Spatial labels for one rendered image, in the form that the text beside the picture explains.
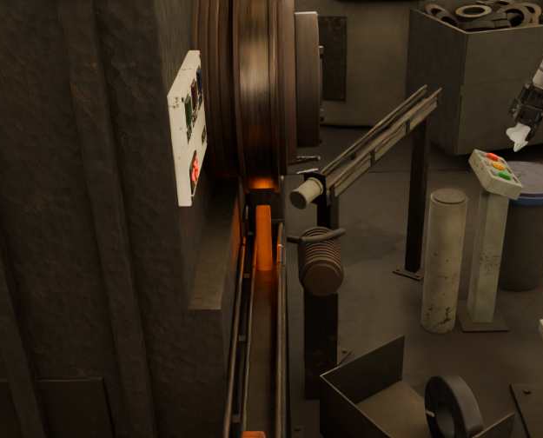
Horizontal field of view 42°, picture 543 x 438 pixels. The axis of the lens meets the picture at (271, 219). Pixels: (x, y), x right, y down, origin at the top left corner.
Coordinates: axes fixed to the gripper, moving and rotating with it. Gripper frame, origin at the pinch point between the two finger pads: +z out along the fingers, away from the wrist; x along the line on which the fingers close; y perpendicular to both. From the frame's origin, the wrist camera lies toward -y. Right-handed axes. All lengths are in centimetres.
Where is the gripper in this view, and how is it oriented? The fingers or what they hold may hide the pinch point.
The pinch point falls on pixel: (519, 148)
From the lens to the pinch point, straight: 234.2
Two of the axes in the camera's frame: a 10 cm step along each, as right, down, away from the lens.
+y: -9.5, -2.7, -1.5
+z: -3.0, 8.4, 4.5
